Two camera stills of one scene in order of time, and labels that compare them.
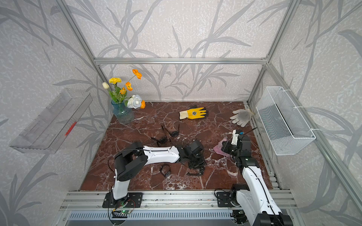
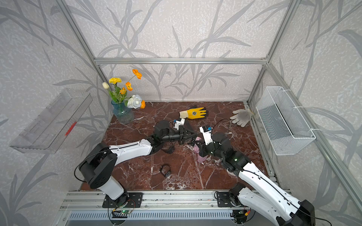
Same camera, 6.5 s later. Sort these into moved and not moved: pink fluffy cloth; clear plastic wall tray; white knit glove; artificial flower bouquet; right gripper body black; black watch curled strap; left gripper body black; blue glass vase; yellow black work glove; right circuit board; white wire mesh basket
Moved: right gripper body black; pink fluffy cloth; left gripper body black
Not moved: white knit glove; white wire mesh basket; artificial flower bouquet; blue glass vase; clear plastic wall tray; black watch curled strap; right circuit board; yellow black work glove
